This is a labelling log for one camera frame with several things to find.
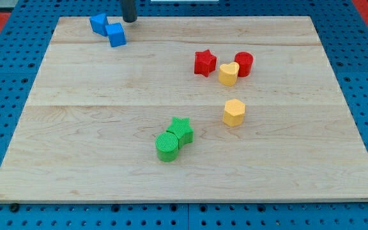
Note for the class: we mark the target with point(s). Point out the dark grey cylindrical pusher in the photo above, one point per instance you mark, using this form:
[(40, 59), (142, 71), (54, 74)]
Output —
[(128, 9)]

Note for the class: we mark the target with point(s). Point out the blue triangle block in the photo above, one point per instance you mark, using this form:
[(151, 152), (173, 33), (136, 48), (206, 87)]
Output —
[(99, 23)]

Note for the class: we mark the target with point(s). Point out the blue cube block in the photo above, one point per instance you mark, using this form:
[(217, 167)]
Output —
[(116, 34)]

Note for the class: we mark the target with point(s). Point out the red star block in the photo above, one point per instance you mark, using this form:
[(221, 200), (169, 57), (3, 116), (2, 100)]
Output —
[(204, 62)]

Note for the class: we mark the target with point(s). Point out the wooden board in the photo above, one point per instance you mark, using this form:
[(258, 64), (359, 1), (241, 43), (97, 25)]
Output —
[(88, 129)]

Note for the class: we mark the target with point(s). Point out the yellow heart block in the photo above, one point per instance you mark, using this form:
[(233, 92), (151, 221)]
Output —
[(228, 73)]

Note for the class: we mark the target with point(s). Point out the red cylinder block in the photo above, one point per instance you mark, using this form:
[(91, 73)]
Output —
[(245, 61)]

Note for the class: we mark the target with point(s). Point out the green star block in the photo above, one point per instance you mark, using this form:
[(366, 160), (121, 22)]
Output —
[(181, 128)]

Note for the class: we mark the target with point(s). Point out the green cylinder block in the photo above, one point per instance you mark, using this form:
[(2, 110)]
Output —
[(167, 147)]

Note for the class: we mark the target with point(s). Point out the yellow hexagon block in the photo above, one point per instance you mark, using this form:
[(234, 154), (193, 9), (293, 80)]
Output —
[(234, 112)]

